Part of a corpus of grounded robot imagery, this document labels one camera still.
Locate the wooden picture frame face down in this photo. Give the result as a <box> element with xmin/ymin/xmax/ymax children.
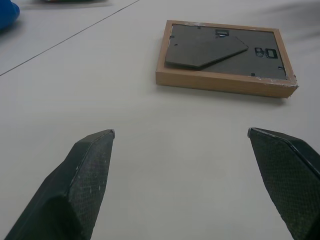
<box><xmin>155</xmin><ymin>20</ymin><xmax>300</xmax><ymax>100</ymax></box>

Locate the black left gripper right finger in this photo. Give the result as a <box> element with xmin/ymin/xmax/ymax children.
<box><xmin>247</xmin><ymin>127</ymin><xmax>320</xmax><ymax>240</ymax></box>

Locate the dark flat object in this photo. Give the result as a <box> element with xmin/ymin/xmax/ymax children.
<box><xmin>34</xmin><ymin>0</ymin><xmax>110</xmax><ymax>4</ymax></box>

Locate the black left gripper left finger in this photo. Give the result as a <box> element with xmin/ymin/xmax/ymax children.
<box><xmin>4</xmin><ymin>128</ymin><xmax>116</xmax><ymax>240</ymax></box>

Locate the blue object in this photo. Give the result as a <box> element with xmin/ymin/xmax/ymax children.
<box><xmin>0</xmin><ymin>0</ymin><xmax>21</xmax><ymax>35</ymax></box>

